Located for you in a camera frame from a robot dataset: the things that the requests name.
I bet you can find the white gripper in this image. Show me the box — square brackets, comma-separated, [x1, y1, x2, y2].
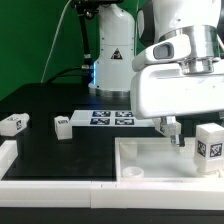
[130, 61, 224, 147]

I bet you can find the white square tabletop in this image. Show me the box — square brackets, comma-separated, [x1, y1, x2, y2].
[115, 137, 224, 183]

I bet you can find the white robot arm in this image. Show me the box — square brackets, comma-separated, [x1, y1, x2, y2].
[81, 0, 224, 135]

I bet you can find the white front fence bar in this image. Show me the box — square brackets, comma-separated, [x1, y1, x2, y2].
[0, 180, 224, 211]

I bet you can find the white left fence piece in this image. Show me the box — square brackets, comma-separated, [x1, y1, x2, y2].
[0, 140, 18, 180]

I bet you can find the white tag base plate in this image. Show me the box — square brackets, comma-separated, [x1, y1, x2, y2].
[70, 110, 154, 127]

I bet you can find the black cable bundle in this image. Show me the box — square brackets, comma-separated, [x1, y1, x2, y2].
[44, 0, 101, 84]

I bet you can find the white cable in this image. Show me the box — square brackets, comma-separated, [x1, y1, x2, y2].
[40, 0, 73, 84]

